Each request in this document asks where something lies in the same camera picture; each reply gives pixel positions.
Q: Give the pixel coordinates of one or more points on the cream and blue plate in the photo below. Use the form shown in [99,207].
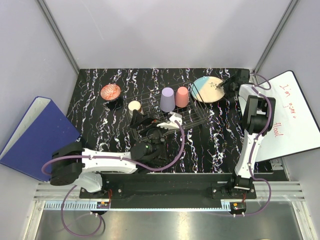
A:
[206,89]

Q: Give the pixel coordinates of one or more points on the purple cup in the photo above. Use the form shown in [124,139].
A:
[167,100]

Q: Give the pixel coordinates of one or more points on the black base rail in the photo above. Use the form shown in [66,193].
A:
[168,190]

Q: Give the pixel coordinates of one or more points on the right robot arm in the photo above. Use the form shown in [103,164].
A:
[258,113]

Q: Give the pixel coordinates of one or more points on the blue ring binder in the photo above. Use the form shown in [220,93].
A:
[43,130]

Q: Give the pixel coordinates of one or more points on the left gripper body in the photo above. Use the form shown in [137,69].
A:
[154,134]

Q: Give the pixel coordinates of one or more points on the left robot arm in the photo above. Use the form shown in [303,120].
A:
[75,165]

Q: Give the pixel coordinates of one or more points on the pink cup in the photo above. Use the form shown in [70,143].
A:
[182,97]

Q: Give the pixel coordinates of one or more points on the wire dish rack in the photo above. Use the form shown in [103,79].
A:
[194,114]

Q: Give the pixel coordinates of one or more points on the cream and brown mug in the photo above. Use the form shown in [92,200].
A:
[134,105]

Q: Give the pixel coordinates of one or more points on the whiteboard with red writing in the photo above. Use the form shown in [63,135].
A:
[294,129]

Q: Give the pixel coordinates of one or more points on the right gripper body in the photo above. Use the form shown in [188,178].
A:
[228,88]

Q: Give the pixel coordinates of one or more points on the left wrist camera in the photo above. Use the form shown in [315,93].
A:
[174,121]

